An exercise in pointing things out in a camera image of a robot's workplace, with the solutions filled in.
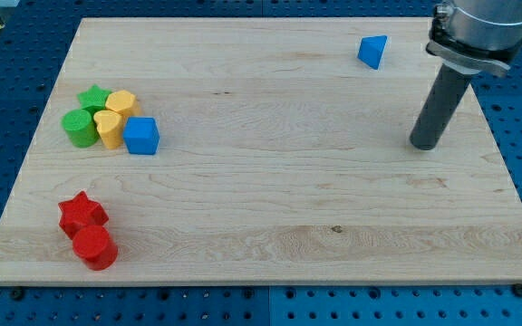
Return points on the green star block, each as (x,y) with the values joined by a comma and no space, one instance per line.
(94,99)

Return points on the yellow heart block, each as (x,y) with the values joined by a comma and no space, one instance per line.
(109,125)

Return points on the blue triangle block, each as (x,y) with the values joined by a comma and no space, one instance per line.
(371,50)

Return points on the yellow pentagon block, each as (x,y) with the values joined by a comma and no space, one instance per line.
(124,103)

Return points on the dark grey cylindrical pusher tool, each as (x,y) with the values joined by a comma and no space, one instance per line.
(443,99)

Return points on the light wooden board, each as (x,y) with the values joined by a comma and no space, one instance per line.
(282,160)

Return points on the blue cube block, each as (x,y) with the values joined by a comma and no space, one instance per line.
(141,135)

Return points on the red star block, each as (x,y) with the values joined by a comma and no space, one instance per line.
(79,212)

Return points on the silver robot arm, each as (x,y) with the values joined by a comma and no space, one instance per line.
(475,36)

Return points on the red cylinder block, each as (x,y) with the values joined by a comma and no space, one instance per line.
(94,246)

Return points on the green cylinder block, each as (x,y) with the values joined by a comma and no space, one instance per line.
(80,128)

